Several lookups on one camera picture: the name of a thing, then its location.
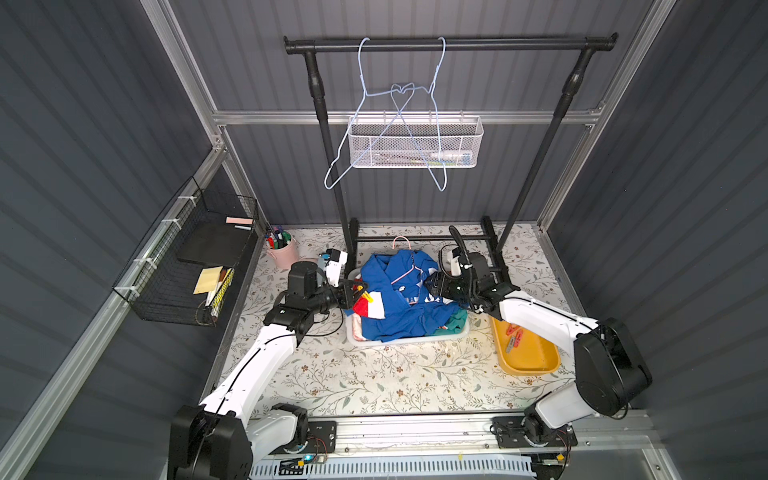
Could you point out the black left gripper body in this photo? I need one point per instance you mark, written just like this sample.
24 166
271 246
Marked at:
350 293

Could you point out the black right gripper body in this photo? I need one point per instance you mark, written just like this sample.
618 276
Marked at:
441 287

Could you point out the green jacket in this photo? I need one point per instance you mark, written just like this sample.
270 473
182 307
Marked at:
456 322

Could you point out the red white blue jacket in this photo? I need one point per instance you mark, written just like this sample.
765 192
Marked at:
402 305

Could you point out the pink wire hanger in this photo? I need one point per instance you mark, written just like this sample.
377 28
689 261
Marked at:
401 242

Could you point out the light blue wire hanger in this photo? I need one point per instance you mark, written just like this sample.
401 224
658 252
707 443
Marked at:
400 96

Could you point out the blue hanger with green jacket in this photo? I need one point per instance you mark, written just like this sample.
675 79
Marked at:
435 114

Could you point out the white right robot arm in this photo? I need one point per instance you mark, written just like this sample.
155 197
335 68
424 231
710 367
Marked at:
609 370

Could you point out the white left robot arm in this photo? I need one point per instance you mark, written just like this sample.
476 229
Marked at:
252 366

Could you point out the white plastic basket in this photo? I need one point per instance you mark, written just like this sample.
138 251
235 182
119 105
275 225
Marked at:
354 332

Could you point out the pink pen cup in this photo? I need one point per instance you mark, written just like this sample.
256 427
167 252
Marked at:
282 248

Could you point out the floral table mat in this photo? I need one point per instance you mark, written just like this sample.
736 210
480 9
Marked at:
330 376

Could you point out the yellow plastic tray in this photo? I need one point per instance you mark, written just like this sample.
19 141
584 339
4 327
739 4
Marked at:
534 356

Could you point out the yellow sticky notes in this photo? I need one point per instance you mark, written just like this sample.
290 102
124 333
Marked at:
208 280

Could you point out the black clothes rack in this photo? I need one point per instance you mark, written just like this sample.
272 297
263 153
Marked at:
587 47

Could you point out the silver mesh wall basket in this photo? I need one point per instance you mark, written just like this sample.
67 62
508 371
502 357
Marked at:
461 141

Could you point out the black wire wall basket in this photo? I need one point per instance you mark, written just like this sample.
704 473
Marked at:
205 227

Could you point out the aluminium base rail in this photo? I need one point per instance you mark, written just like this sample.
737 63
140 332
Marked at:
425 434

